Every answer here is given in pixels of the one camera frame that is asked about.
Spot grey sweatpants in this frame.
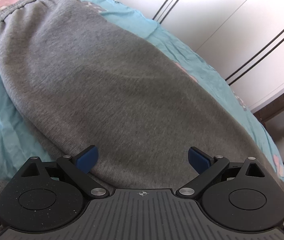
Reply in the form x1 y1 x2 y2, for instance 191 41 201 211
0 0 284 239

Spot light blue bed sheet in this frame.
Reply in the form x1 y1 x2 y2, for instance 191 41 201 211
0 0 284 190

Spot white wardrobe with dark trim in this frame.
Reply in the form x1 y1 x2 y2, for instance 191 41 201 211
115 0 284 112

